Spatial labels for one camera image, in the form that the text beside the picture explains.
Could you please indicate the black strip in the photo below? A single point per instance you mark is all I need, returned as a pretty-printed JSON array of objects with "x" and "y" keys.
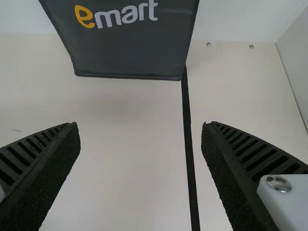
[{"x": 190, "y": 156}]

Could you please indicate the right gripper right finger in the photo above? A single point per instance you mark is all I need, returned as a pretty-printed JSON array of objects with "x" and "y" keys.
[{"x": 240, "y": 178}]

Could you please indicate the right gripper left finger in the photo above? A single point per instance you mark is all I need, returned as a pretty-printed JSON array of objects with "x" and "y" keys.
[{"x": 33, "y": 173}]

